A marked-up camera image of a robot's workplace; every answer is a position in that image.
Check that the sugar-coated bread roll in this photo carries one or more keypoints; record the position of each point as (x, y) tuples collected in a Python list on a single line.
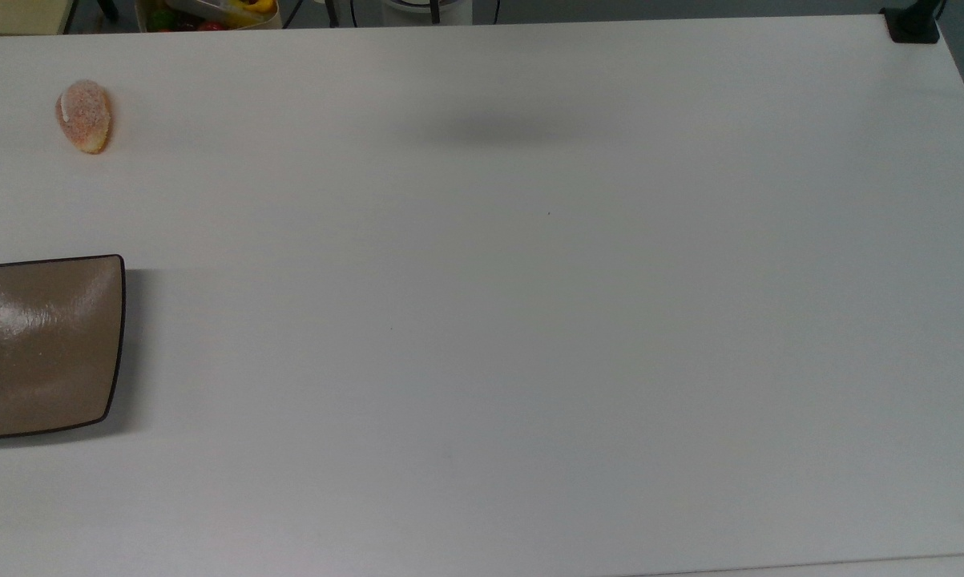
[(86, 119)]

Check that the brown square ceramic plate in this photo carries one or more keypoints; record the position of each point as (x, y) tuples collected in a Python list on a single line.
[(41, 344)]

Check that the box of colourful toy fruit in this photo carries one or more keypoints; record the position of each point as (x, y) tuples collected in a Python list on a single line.
[(209, 14)]

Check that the beige furniture panel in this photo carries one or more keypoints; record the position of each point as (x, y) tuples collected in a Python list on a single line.
[(17, 14)]

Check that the black table clamp mount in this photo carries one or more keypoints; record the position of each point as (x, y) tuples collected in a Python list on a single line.
[(913, 26)]

